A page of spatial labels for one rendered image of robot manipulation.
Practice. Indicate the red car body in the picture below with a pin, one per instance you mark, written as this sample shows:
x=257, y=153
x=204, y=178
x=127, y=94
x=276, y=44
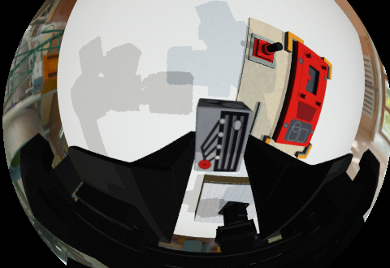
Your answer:
x=304, y=97

